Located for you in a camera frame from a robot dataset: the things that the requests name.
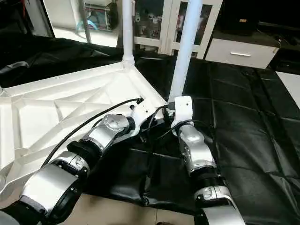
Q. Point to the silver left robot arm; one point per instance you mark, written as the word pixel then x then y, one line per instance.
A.
pixel 103 131

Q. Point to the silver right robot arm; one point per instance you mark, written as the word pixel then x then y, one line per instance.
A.
pixel 197 150

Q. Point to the black work mat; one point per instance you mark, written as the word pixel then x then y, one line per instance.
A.
pixel 253 117

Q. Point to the white glass-door cabinet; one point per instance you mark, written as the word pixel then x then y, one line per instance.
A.
pixel 154 23

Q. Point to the white drawer unit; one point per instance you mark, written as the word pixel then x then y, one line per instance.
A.
pixel 241 52

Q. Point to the white plastic table top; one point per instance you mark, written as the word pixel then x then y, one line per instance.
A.
pixel 47 108

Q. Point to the black box yellow label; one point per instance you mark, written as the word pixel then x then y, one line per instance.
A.
pixel 241 16

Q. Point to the teal storage box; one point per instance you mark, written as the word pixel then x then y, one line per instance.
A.
pixel 98 14

